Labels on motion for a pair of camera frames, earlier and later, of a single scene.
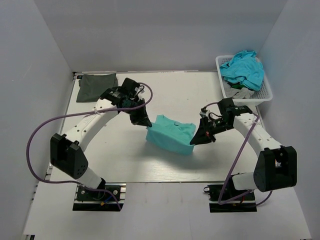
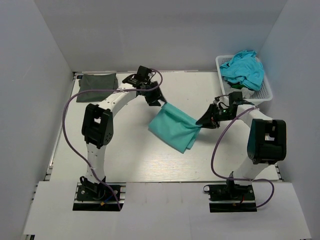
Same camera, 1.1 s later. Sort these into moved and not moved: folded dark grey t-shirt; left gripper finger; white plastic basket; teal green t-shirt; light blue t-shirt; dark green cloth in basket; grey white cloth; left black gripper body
Moved: teal green t-shirt; left black gripper body; left gripper finger
Not moved: grey white cloth; white plastic basket; folded dark grey t-shirt; light blue t-shirt; dark green cloth in basket
